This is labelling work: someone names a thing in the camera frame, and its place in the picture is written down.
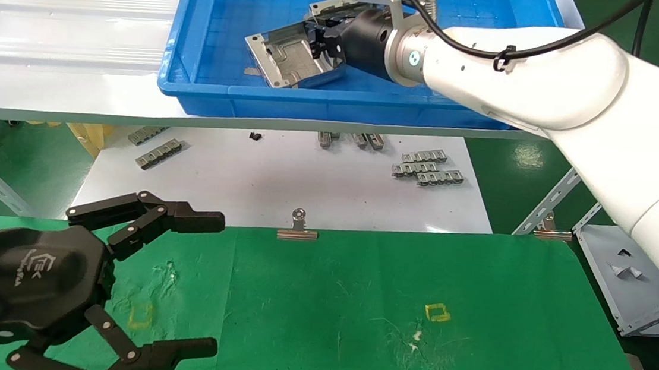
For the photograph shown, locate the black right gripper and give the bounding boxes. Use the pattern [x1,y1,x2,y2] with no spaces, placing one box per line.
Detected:
[300,3,403,84]

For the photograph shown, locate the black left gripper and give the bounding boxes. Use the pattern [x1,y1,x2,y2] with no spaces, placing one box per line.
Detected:
[0,178,232,370]

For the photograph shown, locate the blue plastic bin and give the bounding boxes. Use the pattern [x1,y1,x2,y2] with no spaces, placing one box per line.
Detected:
[154,0,567,148]

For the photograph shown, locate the silver binder clip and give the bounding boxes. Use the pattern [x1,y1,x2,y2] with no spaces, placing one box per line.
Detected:
[276,206,321,243]
[532,210,575,242]

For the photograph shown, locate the green table cloth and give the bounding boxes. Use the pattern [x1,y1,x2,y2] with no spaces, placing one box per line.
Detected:
[0,189,659,370]

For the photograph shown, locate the grey metal shelf rack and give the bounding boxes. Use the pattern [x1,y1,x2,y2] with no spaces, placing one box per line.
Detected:
[0,0,659,274]
[564,201,659,341]

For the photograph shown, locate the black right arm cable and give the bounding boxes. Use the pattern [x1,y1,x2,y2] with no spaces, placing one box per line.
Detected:
[358,0,654,85]

